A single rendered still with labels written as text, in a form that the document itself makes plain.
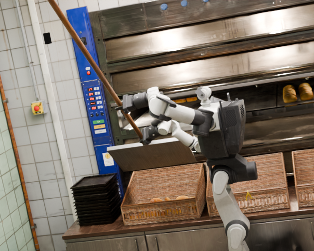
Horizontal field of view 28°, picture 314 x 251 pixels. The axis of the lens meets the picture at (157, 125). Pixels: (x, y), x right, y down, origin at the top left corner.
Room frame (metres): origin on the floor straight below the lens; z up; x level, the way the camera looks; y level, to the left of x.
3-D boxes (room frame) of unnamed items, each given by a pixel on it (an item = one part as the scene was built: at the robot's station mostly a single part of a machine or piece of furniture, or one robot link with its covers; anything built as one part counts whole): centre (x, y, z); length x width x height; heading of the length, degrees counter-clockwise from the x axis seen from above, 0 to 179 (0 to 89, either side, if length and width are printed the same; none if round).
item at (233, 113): (3.68, -0.37, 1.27); 0.34 x 0.30 x 0.36; 162
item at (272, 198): (4.28, -0.55, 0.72); 0.56 x 0.49 x 0.28; 79
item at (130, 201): (4.42, 0.04, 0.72); 0.56 x 0.49 x 0.28; 76
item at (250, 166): (3.68, -0.40, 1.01); 0.28 x 0.13 x 0.18; 76
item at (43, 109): (4.83, 0.88, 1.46); 0.10 x 0.07 x 0.10; 77
